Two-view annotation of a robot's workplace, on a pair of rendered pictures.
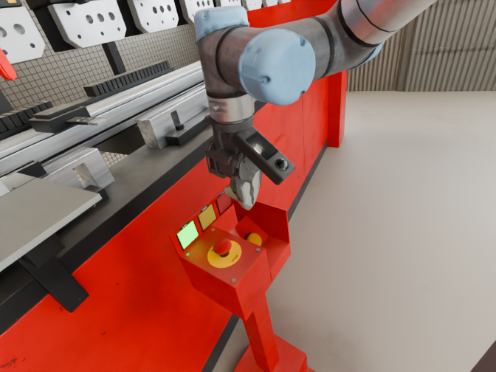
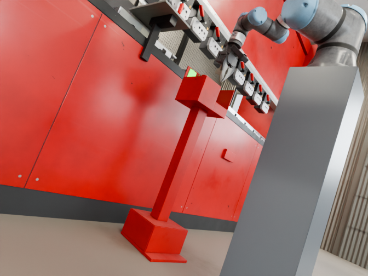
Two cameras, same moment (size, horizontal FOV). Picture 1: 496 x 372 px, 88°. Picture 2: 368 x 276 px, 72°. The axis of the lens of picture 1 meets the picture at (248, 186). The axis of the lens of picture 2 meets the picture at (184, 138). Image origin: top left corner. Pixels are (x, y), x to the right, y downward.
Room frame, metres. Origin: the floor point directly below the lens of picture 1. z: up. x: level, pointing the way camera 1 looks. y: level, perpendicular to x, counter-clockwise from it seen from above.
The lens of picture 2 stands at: (-0.75, -0.08, 0.36)
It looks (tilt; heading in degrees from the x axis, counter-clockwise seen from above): 7 degrees up; 8
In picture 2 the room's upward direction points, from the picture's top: 21 degrees clockwise
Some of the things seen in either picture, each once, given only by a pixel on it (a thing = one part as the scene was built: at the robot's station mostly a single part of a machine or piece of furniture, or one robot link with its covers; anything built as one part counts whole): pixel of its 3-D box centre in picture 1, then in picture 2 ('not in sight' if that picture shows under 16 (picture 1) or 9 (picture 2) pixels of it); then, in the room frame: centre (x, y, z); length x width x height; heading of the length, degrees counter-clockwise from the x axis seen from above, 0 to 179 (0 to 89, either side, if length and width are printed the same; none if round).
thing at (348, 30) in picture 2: not in sight; (340, 33); (0.02, -0.33, 0.94); 0.13 x 0.12 x 0.14; 115
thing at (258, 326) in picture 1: (257, 325); (179, 162); (0.41, 0.05, 0.39); 0.06 x 0.06 x 0.54; 48
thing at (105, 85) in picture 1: (132, 76); not in sight; (1.28, 0.41, 1.02); 0.44 x 0.06 x 0.04; 147
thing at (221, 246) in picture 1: (223, 249); not in sight; (0.37, 0.08, 0.79); 0.04 x 0.04 x 0.04
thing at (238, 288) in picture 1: (236, 246); (206, 92); (0.41, 0.05, 0.75); 0.20 x 0.16 x 0.18; 138
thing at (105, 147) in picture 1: (125, 136); not in sight; (1.12, 0.49, 0.81); 0.64 x 0.08 x 0.14; 57
